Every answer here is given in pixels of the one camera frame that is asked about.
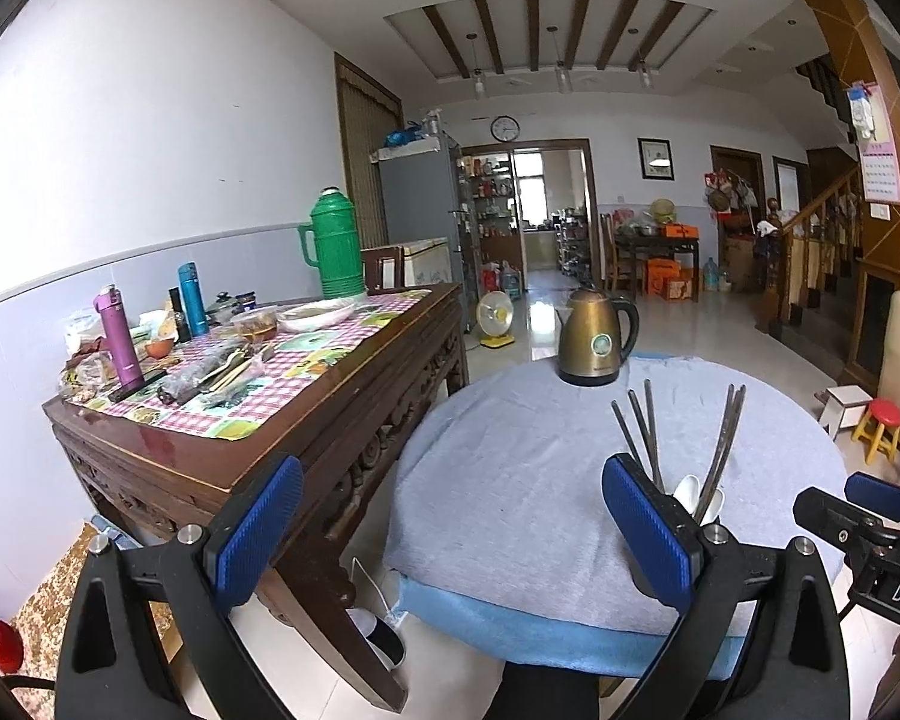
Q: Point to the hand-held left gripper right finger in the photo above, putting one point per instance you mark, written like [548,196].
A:
[645,525]

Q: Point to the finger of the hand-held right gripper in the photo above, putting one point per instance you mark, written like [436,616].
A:
[881,496]
[832,517]

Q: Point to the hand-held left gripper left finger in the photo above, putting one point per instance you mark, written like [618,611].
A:
[262,532]

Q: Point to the white ceramic spoon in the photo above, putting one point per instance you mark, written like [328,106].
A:
[713,510]
[686,493]

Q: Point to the round red stool yellow legs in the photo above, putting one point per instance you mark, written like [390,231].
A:
[879,420]

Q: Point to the small white stool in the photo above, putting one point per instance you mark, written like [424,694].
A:
[846,401]

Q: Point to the carved wooden sideboard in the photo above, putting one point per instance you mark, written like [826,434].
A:
[322,427]

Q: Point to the grey tablecloth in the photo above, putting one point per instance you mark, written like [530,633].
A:
[510,480]

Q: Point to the checkered table cover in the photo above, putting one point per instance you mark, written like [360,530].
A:
[285,382]

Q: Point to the blue under cloth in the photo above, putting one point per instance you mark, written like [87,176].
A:
[532,637]

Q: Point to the gold electric kettle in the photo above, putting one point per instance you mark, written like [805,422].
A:
[596,345]

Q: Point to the person's leg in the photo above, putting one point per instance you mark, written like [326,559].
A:
[544,694]

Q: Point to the clear food container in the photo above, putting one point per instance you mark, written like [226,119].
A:
[255,324]

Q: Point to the patterned floor mat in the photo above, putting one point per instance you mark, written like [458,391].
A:
[52,600]

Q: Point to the white shallow dish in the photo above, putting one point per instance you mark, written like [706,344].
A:
[319,315]

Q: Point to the dark glass bottle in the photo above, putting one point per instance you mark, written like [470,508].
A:
[179,315]

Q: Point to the purple drink bottle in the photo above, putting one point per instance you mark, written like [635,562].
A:
[120,341]

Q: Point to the blue drink bottle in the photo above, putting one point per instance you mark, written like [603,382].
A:
[193,300]

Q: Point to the orange cardboard boxes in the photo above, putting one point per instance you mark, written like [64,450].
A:
[671,279]

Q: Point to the white round fan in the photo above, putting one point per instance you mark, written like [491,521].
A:
[495,315]

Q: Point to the blue water jug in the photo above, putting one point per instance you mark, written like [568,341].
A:
[711,275]

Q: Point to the wooden stair railing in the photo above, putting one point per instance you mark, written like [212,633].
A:
[817,240]

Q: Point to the dark wooden dining table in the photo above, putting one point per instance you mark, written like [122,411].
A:
[656,247]

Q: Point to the red bag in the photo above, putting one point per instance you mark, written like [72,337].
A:
[0,645]

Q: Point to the wooden chair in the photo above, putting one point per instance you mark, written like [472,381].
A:
[382,270]

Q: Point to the green thermos flask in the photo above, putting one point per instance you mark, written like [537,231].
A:
[337,240]

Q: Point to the white chest freezer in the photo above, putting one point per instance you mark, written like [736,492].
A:
[426,262]

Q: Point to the glass display cabinet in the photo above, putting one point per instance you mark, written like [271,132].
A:
[487,210]

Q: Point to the grey refrigerator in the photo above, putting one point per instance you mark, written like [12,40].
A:
[416,195]

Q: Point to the wooden stair pillar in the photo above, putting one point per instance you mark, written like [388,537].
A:
[870,90]

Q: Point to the glass pendant lamp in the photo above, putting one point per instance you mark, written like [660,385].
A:
[562,77]
[645,73]
[480,82]

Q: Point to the wall calendar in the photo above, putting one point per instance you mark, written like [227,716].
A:
[881,172]

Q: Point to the framed wall picture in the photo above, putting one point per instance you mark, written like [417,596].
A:
[656,158]

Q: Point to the round wall clock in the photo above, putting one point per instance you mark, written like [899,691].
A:
[505,128]

